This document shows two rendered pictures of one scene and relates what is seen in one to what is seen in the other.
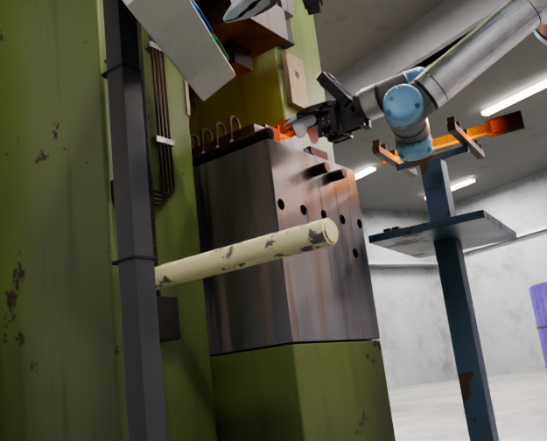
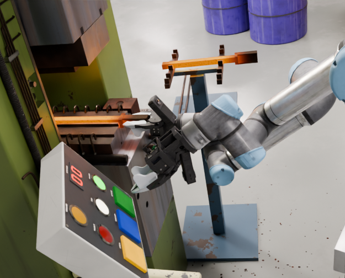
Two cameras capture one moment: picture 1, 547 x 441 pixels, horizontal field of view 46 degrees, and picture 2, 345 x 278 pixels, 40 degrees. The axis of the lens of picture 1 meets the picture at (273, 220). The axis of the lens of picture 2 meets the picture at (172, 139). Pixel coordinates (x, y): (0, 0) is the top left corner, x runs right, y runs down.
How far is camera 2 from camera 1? 1.45 m
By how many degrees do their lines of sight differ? 49
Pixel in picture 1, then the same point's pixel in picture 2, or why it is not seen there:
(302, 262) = (148, 211)
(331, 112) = (160, 129)
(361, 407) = (171, 240)
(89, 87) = (11, 191)
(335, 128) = not seen: hidden behind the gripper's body
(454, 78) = not seen: hidden behind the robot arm
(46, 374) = not seen: outside the picture
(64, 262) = (19, 271)
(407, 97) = (227, 176)
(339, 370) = (164, 238)
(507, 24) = (286, 134)
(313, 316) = (155, 230)
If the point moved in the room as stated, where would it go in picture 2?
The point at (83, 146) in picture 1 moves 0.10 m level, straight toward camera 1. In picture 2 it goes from (17, 222) to (30, 238)
